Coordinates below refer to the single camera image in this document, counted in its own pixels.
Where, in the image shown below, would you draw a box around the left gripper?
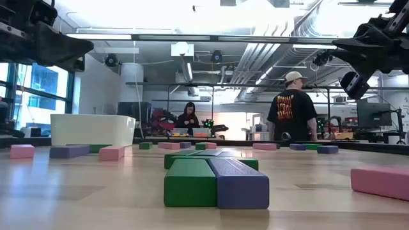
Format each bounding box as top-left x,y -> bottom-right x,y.
0,0 -> 95,70

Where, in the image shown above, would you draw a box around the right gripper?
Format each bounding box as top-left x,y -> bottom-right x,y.
332,0 -> 409,100

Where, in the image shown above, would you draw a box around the long linear light fixture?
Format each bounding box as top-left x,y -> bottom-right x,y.
65,33 -> 339,44

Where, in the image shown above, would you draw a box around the black round ceiling device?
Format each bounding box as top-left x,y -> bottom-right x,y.
104,53 -> 120,68
210,49 -> 224,64

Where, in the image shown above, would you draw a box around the black computer monitor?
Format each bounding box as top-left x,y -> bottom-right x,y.
357,101 -> 393,128

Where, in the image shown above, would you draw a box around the white plastic bin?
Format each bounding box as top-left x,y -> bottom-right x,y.
50,114 -> 137,148

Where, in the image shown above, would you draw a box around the yellow box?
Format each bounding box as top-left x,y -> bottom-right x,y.
334,131 -> 354,141

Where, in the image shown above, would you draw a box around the black cabinet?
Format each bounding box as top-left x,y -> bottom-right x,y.
117,101 -> 153,138

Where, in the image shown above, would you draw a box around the person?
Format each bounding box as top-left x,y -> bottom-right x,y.
266,70 -> 319,142
174,102 -> 201,135

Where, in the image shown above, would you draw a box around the silver ceiling ducts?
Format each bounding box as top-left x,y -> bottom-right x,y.
229,0 -> 323,94

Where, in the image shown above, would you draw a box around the white square ceiling fixture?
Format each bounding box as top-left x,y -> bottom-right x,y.
171,42 -> 195,58

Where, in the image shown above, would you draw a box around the red equipment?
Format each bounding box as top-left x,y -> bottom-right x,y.
150,108 -> 177,137

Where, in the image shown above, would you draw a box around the distant robot with green lights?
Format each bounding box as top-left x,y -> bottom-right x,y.
203,118 -> 229,140

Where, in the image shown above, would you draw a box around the black hanging camera cluster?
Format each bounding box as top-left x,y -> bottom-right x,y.
312,49 -> 335,67

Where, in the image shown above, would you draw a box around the black distant frame rail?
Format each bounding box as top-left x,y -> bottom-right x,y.
125,81 -> 409,91

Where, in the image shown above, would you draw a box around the black aluminium table frame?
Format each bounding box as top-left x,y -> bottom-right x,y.
0,136 -> 409,157

